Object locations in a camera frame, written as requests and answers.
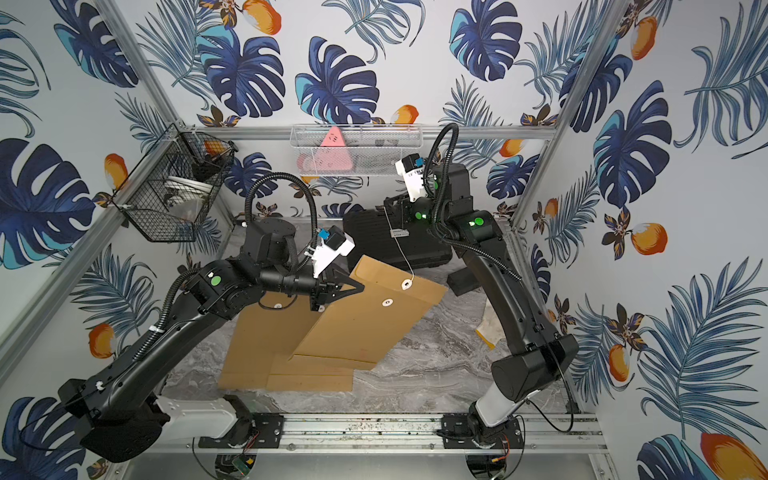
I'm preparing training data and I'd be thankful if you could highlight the brown file bag stack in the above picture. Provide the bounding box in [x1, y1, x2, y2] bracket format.
[288, 256, 447, 370]

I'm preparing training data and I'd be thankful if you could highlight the brown kraft file bag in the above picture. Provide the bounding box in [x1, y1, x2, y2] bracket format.
[218, 293, 320, 390]

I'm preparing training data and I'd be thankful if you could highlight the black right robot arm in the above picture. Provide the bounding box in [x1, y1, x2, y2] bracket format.
[384, 123, 579, 448]

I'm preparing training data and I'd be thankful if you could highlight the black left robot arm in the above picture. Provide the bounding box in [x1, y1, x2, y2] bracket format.
[58, 172, 364, 462]

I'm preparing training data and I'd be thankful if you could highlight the black plastic tool case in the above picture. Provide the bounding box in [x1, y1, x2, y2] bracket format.
[342, 210, 453, 270]

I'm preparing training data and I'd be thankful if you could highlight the small black box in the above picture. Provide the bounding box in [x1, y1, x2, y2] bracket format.
[446, 267, 481, 297]

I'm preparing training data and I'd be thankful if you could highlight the pink triangular item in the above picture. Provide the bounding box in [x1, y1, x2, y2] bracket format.
[297, 126, 354, 174]

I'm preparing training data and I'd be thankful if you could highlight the white work glove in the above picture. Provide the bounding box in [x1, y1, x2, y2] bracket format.
[475, 300, 505, 350]

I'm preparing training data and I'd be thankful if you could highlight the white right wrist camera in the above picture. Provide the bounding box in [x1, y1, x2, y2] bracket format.
[395, 153, 427, 202]

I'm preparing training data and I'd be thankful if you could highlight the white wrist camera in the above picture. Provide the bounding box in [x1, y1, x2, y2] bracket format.
[395, 153, 427, 202]
[310, 226, 355, 278]

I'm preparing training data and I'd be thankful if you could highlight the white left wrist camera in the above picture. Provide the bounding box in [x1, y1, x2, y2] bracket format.
[310, 226, 355, 278]

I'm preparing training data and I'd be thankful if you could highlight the clear wall shelf basket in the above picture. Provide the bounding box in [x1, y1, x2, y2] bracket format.
[290, 124, 424, 177]

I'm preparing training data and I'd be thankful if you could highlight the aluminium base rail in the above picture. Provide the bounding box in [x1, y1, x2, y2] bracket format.
[119, 411, 608, 455]

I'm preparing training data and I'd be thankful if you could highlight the black wire basket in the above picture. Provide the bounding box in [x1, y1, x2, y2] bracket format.
[110, 124, 237, 243]

